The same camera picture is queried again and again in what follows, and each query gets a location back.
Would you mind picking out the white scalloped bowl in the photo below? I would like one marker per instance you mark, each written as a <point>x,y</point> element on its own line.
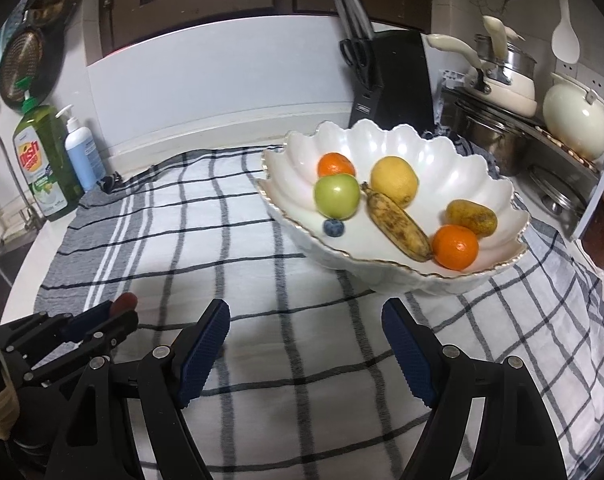
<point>442,170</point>

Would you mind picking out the steel sink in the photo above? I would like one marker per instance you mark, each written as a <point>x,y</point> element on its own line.
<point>4,280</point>

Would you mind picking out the yellow-green mango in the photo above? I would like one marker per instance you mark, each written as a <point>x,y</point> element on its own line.
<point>471,217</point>

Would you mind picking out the small red fruit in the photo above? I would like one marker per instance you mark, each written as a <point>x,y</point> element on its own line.
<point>125,301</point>

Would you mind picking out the white wall socket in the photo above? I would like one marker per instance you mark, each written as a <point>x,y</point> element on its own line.
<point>587,77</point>

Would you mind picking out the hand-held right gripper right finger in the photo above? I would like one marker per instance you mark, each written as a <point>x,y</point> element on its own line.
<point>409,355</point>

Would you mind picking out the spotted banana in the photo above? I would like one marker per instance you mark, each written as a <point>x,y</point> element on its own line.
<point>394,225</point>

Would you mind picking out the large steel pot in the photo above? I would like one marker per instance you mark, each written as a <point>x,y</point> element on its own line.
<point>487,132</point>

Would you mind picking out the cream round teapot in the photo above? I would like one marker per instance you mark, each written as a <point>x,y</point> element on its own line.
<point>574,120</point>

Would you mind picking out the steel pot rack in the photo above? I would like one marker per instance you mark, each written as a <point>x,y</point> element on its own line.
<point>564,170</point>

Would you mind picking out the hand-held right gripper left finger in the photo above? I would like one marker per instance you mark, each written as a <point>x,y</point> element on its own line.
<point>201,355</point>

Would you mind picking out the green dish soap bottle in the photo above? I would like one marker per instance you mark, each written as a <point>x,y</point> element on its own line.
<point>44,165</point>

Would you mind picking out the white rice paddle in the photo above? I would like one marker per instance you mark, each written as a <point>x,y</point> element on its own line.
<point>565,37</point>

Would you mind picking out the curved chrome faucet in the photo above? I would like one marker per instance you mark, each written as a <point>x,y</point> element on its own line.
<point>31,215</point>

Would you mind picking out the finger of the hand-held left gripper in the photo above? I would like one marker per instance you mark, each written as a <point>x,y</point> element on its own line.
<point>89,321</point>
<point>114,332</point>

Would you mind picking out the black kitchen scissors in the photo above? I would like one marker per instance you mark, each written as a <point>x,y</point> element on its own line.
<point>356,55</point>

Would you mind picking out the blueberry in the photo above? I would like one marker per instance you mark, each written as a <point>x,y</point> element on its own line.
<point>334,228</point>

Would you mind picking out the yellow lemon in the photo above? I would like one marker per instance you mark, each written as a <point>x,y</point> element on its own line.
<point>394,180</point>

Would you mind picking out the white blue pump bottle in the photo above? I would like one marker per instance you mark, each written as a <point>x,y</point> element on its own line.
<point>84,157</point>

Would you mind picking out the black knife block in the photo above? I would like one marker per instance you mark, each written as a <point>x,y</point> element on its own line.
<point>392,80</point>

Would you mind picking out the metal ladle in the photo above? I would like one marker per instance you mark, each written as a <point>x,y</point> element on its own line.
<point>51,2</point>

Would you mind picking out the steel pot lid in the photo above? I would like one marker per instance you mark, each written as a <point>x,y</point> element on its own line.
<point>549,192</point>

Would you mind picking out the green apple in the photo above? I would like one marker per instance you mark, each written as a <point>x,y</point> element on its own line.
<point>337,196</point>

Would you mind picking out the dark glass jar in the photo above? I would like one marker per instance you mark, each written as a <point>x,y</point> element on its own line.
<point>602,227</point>

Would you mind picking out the grey checked cloth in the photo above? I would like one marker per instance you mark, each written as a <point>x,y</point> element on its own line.
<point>292,310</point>

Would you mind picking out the orange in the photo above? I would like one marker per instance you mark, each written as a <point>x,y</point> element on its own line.
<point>336,165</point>
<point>455,247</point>

